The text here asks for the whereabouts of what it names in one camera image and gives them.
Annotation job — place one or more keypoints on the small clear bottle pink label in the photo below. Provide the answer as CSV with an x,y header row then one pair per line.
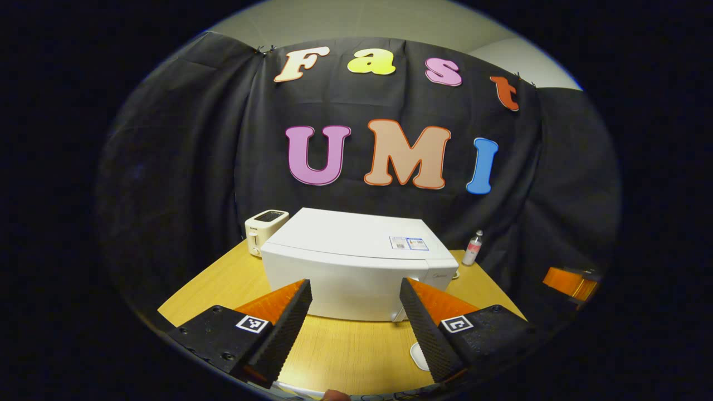
x,y
472,250

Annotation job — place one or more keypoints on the white microwave oven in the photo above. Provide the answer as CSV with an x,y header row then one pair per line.
x,y
345,250

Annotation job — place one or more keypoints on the white toaster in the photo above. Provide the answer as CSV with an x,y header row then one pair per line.
x,y
262,225

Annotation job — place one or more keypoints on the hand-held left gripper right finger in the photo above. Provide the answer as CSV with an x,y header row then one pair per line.
x,y
426,328

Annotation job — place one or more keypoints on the black backdrop cloth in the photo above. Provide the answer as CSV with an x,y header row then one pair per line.
x,y
195,167

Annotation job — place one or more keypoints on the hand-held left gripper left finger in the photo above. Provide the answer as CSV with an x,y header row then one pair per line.
x,y
281,334

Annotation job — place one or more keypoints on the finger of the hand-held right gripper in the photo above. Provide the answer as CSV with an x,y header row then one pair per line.
x,y
568,281

